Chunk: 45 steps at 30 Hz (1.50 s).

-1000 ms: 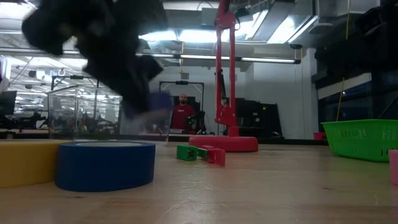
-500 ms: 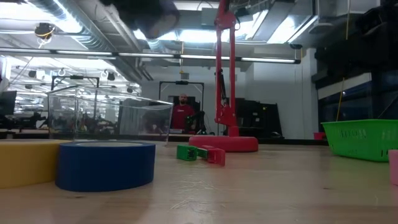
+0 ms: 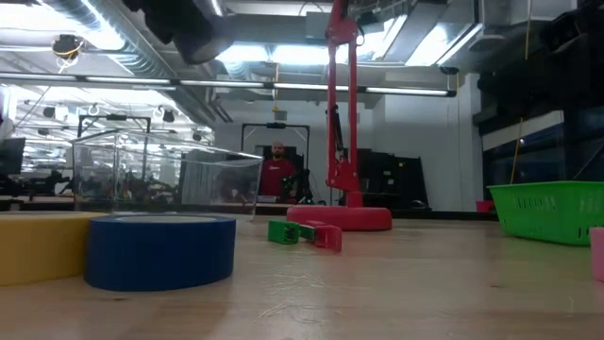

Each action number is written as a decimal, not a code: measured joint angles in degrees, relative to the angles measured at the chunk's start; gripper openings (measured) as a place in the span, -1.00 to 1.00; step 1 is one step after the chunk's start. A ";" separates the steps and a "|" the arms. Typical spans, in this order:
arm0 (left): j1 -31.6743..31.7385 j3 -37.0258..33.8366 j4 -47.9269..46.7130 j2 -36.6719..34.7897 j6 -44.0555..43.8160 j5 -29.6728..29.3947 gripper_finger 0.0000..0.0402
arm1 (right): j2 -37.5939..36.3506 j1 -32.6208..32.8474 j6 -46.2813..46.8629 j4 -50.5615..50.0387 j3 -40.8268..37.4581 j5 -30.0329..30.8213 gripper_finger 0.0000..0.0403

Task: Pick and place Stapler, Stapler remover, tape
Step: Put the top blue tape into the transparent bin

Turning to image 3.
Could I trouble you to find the green mini stapler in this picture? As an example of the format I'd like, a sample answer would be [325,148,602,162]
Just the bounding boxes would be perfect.
[267,218,316,246]

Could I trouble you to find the blue tape roll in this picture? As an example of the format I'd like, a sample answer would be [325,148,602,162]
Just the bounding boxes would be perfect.
[83,212,237,293]

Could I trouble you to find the red mini stapler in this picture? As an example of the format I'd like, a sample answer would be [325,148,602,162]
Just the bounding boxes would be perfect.
[305,219,344,254]

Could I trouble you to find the yellow tape roll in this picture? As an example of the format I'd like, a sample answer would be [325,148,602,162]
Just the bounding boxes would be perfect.
[0,211,112,287]

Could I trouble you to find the pink tape roll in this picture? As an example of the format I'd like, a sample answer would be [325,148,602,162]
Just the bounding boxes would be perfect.
[588,226,604,283]

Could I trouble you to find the long ceiling light fixture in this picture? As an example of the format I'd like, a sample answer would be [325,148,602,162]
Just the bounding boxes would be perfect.
[0,70,458,98]

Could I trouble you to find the black round ceiling device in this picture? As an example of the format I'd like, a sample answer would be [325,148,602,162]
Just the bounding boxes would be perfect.
[50,33,86,60]

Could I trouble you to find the clear plastic container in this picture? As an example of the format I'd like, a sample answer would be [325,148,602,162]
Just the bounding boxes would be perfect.
[70,129,264,219]

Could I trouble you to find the person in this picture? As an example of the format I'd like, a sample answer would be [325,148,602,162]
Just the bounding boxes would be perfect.
[258,141,298,198]

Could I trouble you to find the black computer monitor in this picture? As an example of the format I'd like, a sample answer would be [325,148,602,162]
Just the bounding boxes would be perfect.
[0,136,27,177]

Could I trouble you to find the red desk lamp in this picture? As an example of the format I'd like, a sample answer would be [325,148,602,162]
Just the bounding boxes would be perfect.
[285,0,394,232]

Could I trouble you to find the black storage cabinets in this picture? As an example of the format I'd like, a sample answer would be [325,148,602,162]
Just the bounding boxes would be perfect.
[356,148,429,212]

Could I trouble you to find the small green plastic basket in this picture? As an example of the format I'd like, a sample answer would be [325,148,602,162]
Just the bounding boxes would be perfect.
[487,180,604,247]

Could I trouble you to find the silver ventilation duct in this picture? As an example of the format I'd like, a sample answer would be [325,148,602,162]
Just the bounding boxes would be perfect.
[42,0,237,124]

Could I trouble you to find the black gantry frame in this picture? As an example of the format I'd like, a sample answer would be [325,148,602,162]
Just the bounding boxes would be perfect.
[240,121,311,199]
[76,112,152,138]

